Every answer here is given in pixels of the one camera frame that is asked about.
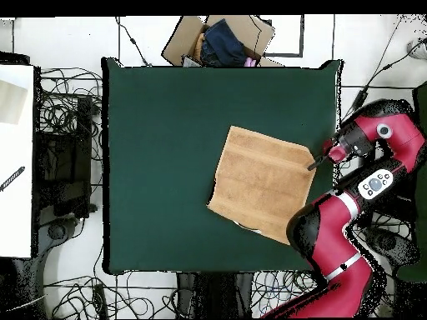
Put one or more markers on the tan terry towel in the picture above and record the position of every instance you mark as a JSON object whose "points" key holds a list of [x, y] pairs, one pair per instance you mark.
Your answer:
{"points": [[263, 183]]}

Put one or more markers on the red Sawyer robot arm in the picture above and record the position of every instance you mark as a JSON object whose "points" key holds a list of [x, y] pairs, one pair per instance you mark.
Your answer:
{"points": [[333, 240]]}

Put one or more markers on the black flat device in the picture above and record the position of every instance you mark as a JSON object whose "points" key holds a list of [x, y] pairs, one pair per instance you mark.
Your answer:
{"points": [[13, 59]]}

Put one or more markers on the pink garment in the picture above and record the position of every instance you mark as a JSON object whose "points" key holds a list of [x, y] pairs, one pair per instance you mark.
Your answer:
{"points": [[250, 62]]}

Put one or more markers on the dark blue jeans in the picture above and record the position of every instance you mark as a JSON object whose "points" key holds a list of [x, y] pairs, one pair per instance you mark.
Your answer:
{"points": [[222, 43]]}

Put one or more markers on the tan garment in box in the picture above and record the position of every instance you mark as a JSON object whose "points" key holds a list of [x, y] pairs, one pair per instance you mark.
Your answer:
{"points": [[198, 45]]}

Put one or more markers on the dark green table cloth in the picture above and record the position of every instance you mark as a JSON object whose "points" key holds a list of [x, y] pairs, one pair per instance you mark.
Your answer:
{"points": [[150, 133]]}

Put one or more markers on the open cardboard box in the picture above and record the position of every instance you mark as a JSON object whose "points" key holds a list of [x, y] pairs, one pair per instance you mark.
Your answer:
{"points": [[181, 36]]}

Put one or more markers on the black power strip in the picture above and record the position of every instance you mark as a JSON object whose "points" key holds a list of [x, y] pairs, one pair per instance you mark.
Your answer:
{"points": [[100, 300]]}

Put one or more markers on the white desk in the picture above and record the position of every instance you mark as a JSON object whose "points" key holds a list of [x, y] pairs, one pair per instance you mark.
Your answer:
{"points": [[16, 216]]}

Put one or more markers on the beige paper sheet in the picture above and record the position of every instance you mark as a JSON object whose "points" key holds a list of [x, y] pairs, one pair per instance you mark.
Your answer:
{"points": [[11, 103]]}

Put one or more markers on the black metal frame piece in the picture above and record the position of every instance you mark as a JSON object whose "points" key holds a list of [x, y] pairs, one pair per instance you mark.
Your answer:
{"points": [[302, 33]]}

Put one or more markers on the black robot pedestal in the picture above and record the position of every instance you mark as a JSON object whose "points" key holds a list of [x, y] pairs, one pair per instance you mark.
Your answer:
{"points": [[213, 296]]}

